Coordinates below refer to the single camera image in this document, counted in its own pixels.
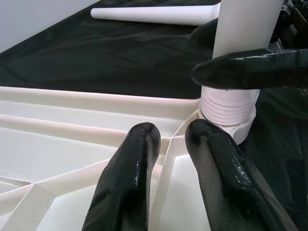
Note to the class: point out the white plastic table leg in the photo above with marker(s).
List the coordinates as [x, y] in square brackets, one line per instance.
[156, 14]
[245, 24]

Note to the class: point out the white plastic table top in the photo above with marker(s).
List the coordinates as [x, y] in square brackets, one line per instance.
[60, 149]

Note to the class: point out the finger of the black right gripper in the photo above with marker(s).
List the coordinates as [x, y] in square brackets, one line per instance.
[204, 37]

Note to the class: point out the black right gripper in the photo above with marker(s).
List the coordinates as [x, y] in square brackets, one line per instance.
[296, 29]

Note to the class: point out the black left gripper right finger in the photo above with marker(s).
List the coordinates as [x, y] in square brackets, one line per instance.
[226, 183]

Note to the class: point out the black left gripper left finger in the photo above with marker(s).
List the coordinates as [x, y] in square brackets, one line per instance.
[127, 183]

